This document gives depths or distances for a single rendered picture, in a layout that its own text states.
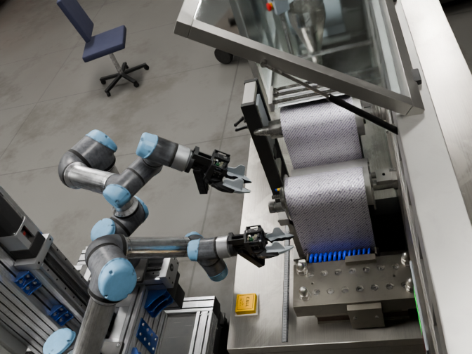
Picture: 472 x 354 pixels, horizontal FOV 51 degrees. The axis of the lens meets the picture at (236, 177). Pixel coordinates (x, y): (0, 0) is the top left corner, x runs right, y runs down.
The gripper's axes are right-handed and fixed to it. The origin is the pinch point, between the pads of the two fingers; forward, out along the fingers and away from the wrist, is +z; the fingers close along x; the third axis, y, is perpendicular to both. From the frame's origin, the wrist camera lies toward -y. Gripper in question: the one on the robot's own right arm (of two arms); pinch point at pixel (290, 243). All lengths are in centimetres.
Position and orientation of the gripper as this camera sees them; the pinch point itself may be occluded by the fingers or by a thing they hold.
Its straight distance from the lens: 166.0
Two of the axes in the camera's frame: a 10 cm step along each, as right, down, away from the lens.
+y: -3.0, -7.0, -6.5
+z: 9.5, -1.5, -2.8
